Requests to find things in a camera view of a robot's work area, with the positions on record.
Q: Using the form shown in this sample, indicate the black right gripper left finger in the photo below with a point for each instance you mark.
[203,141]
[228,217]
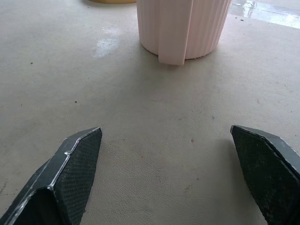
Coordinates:
[70,173]

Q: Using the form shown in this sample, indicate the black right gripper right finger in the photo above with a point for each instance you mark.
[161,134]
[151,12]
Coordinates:
[264,173]

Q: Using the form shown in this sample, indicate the pink ribbed cup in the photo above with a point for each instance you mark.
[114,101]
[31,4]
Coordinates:
[180,28]

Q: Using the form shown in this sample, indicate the yellow round object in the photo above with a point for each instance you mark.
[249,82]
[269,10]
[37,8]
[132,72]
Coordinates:
[110,1]

